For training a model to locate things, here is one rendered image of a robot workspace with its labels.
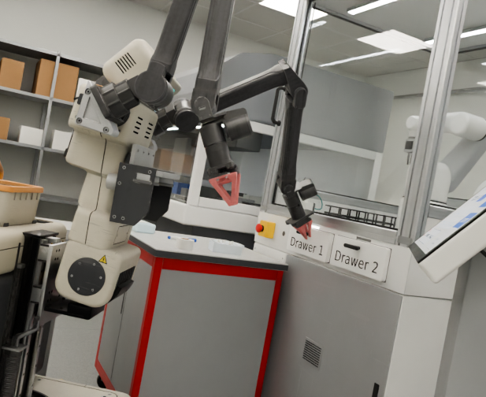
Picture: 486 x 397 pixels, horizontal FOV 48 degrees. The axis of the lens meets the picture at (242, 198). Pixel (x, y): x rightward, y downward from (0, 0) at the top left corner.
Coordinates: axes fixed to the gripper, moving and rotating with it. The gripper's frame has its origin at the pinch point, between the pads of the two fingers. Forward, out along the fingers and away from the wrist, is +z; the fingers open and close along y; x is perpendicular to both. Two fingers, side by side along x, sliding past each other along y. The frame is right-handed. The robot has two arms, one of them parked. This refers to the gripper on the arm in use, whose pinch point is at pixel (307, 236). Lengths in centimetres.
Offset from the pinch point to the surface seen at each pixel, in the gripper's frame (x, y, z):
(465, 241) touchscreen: -113, -25, -37
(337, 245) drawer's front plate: -16.6, 2.1, 1.7
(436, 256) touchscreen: -111, -30, -36
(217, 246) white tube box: 22.8, -28.4, -7.0
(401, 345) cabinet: -52, -9, 25
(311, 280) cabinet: -2.3, -6.8, 15.7
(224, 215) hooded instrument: 83, -2, 3
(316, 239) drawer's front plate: -2.7, 1.8, 1.7
